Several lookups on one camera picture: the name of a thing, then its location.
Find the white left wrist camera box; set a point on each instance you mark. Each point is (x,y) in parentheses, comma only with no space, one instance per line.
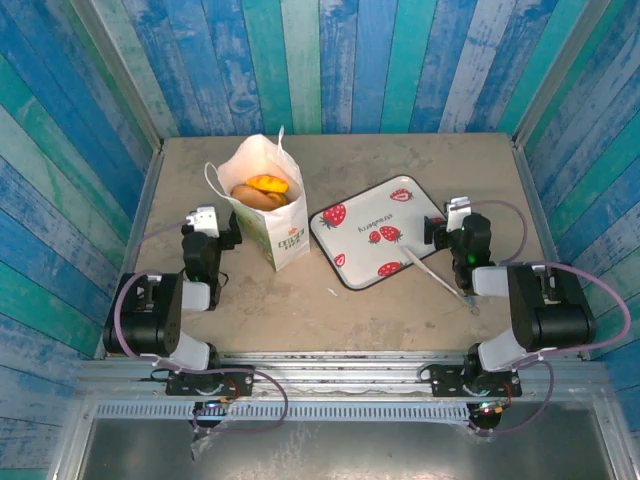
(205,220)

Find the white printed paper bag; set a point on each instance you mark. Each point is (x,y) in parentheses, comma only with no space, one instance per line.
(280,235)

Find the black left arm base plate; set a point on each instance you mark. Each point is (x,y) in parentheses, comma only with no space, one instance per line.
(240,382)

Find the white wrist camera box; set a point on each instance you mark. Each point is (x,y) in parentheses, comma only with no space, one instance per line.
(457,212)
(205,220)

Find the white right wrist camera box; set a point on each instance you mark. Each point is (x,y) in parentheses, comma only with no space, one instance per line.
(457,212)

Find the clear plastic scrap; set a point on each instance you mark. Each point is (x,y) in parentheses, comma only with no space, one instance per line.
(202,442)

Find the right small circuit board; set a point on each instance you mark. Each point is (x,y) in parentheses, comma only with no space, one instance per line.
(487,409)

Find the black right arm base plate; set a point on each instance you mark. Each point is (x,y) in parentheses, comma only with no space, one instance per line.
(445,382)

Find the aluminium corner post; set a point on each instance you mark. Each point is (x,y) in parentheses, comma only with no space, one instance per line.
(555,75)
(120,75)

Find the tan fake baguette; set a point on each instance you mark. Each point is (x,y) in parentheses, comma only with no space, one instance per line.
(252,199)

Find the white strawberry print tray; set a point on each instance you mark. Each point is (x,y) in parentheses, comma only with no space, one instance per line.
(360,245)

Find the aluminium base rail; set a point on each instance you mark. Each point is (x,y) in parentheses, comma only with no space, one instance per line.
(340,375)

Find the grey metal sheet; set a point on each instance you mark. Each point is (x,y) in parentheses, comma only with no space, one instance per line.
(350,450)

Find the left small circuit board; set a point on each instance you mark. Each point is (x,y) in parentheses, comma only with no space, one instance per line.
(212,404)

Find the aluminium side rail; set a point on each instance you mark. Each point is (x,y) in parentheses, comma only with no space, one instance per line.
(540,210)
(145,200)

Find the small circuit board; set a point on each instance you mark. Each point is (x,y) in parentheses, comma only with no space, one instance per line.
(487,409)
(212,404)

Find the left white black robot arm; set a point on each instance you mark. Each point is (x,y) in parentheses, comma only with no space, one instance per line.
(150,320)

